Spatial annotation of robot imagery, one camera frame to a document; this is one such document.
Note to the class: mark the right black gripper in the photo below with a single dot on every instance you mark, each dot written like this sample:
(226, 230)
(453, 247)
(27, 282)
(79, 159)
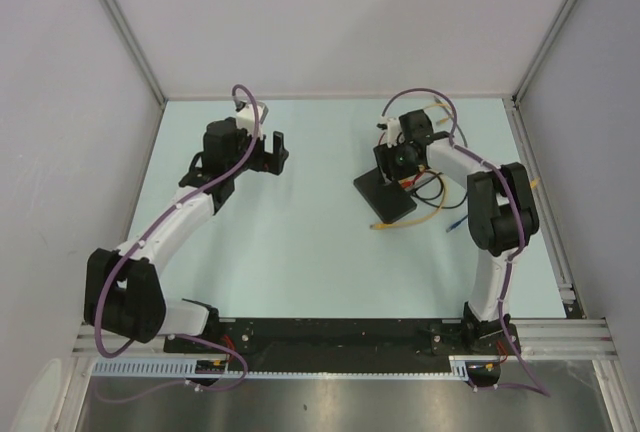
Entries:
(384, 155)

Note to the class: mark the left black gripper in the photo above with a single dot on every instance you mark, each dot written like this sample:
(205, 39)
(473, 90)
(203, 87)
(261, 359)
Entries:
(269, 162)

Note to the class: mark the black network switch box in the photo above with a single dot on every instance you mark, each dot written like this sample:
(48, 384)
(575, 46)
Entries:
(388, 200)

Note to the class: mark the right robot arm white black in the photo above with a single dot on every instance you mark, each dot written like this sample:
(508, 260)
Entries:
(501, 213)

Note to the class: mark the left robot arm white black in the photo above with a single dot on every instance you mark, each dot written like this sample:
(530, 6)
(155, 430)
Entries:
(123, 292)

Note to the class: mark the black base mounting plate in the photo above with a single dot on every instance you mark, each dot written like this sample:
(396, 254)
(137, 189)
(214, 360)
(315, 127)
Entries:
(298, 355)

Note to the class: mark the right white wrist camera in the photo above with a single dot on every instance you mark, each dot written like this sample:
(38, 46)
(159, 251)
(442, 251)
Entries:
(391, 131)

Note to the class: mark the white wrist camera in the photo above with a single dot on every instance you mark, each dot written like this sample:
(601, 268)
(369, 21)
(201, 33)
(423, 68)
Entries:
(391, 131)
(248, 114)

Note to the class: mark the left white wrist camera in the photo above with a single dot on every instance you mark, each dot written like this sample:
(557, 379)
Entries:
(248, 114)

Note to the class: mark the right aluminium corner post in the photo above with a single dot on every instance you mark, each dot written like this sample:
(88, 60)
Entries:
(552, 33)

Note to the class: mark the aluminium corner post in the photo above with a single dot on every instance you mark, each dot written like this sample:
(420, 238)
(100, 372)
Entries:
(552, 33)
(132, 46)

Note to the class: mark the right aluminium side rail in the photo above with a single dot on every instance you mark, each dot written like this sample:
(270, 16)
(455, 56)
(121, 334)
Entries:
(549, 230)

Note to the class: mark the aluminium front rail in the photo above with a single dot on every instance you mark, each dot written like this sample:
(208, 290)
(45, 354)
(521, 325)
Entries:
(534, 338)

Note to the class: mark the left aluminium corner post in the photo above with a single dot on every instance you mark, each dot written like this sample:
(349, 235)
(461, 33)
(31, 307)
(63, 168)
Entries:
(132, 46)

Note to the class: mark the slotted cable duct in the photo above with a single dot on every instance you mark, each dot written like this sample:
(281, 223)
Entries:
(420, 368)

